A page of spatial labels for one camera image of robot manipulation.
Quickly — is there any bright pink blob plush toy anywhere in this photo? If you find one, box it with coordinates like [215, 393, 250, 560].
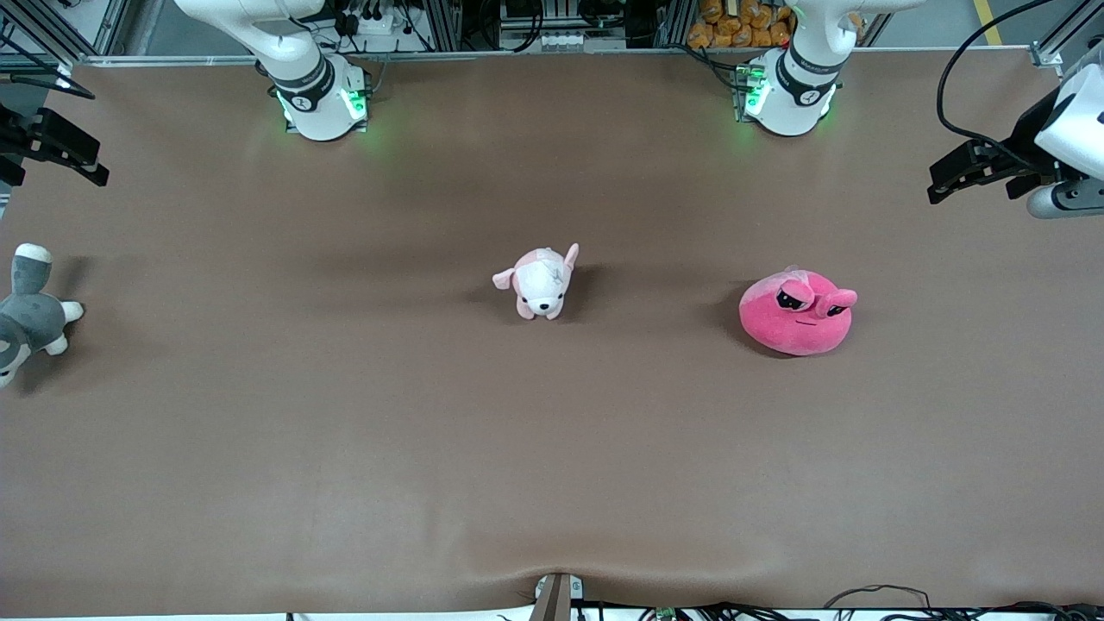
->
[738, 267, 859, 359]

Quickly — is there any aluminium frame rail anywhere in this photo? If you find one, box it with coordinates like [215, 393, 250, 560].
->
[73, 47, 1040, 67]

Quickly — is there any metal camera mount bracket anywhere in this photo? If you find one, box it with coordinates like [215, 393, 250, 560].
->
[530, 572, 585, 621]

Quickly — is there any pile of orange plush toys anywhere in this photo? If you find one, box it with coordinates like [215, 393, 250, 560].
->
[687, 0, 796, 50]

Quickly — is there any bundle of black cables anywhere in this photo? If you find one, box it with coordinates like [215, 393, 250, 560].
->
[634, 584, 1104, 621]

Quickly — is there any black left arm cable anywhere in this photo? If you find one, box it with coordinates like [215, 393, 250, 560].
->
[938, 0, 1060, 166]

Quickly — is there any brown table cover mat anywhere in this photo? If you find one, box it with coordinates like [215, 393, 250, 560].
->
[0, 47, 1104, 618]

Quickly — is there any grey white husky plush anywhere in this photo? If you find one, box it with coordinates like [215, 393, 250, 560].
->
[0, 243, 85, 389]

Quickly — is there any white power strip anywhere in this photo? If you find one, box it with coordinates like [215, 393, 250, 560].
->
[343, 12, 408, 37]

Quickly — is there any pale pink dog plush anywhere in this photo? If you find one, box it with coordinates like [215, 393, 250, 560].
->
[492, 243, 580, 322]

